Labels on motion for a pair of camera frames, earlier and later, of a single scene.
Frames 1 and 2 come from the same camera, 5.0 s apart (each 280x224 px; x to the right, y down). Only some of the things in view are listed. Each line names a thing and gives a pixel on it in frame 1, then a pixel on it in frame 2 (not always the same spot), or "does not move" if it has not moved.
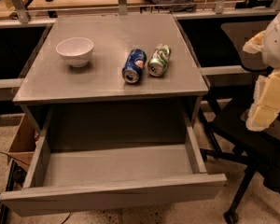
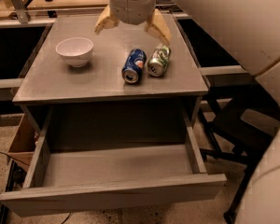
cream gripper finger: (255, 45) to (105, 21)
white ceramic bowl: (76, 50) does not move
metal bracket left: (18, 3) does not move
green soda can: (160, 60) does not move
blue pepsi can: (133, 65) does not move
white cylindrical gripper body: (278, 44) to (133, 9)
